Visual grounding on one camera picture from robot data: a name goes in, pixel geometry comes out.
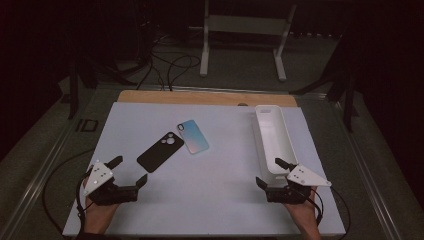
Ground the black rectangular frame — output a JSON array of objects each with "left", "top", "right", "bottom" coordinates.
[{"left": 75, "top": 118, "right": 100, "bottom": 133}]

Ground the blue pink gradient phone case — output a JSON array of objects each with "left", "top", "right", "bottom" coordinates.
[{"left": 176, "top": 119, "right": 210, "bottom": 155}]

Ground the black stand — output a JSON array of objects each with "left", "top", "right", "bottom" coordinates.
[
  {"left": 66, "top": 49, "right": 138, "bottom": 120},
  {"left": 289, "top": 33, "right": 361, "bottom": 134}
]

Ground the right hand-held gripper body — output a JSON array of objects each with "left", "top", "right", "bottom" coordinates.
[{"left": 265, "top": 163, "right": 333, "bottom": 204}]

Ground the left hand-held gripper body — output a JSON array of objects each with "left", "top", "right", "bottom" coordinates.
[{"left": 83, "top": 159, "right": 139, "bottom": 206}]

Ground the black cable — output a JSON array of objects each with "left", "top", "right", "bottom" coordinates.
[
  {"left": 329, "top": 186, "right": 352, "bottom": 240},
  {"left": 75, "top": 169, "right": 93, "bottom": 232},
  {"left": 308, "top": 187, "right": 325, "bottom": 228},
  {"left": 42, "top": 148, "right": 96, "bottom": 235},
  {"left": 134, "top": 33, "right": 168, "bottom": 92},
  {"left": 166, "top": 54, "right": 202, "bottom": 92}
]

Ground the black phone case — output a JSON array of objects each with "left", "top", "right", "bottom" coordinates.
[{"left": 136, "top": 131, "right": 185, "bottom": 174}]

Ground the person's left hand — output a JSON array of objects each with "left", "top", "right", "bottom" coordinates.
[{"left": 84, "top": 195, "right": 120, "bottom": 225}]

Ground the person's right hand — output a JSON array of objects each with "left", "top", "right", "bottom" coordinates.
[{"left": 284, "top": 188, "right": 318, "bottom": 225}]

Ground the white metal stand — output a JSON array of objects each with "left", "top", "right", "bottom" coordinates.
[{"left": 189, "top": 0, "right": 298, "bottom": 83}]

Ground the white plastic bin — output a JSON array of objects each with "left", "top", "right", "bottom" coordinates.
[{"left": 252, "top": 104, "right": 299, "bottom": 187}]

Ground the metal floor rail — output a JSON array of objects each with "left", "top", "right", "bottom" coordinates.
[
  {"left": 0, "top": 84, "right": 101, "bottom": 240},
  {"left": 329, "top": 96, "right": 405, "bottom": 240}
]

